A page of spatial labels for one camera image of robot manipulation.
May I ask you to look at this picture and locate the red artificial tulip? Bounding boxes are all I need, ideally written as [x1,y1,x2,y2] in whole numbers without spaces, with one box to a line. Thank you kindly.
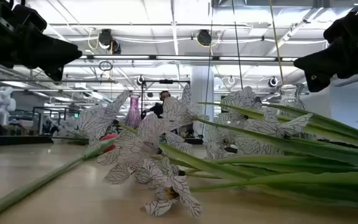
[0,133,120,224]

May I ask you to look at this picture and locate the pink glass vase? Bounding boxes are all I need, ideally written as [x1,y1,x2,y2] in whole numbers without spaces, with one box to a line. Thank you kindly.
[124,95,142,128]

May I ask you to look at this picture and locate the person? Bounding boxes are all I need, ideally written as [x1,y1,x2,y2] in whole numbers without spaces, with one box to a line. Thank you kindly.
[140,90,172,121]

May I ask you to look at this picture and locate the overhead LED light bar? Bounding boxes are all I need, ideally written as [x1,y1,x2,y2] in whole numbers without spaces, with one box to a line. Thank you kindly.
[79,54,298,62]

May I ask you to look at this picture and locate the black ceiling cable reel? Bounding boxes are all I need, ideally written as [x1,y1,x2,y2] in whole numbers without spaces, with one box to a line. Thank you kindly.
[98,28,122,55]
[196,29,213,47]

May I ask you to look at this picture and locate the clear glass vase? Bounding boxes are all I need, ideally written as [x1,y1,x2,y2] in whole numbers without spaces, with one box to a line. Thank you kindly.
[277,83,309,113]

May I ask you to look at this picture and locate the yellow hanging cable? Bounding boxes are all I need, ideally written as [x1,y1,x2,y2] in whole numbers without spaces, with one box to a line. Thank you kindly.
[268,0,285,85]

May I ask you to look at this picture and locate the white building column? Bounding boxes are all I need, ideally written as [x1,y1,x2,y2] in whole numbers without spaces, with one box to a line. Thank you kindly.
[191,65,214,138]

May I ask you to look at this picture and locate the black station frame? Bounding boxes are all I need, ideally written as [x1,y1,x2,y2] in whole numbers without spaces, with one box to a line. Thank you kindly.
[140,79,192,121]

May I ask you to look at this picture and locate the black table frame rail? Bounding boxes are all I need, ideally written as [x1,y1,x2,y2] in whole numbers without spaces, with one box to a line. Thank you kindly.
[0,134,90,146]

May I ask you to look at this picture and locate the black hanging cable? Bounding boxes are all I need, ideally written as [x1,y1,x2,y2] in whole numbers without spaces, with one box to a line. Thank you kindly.
[231,0,244,90]

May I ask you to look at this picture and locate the white veined artificial flower bunch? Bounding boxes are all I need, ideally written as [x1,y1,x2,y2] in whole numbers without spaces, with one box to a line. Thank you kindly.
[73,83,358,218]

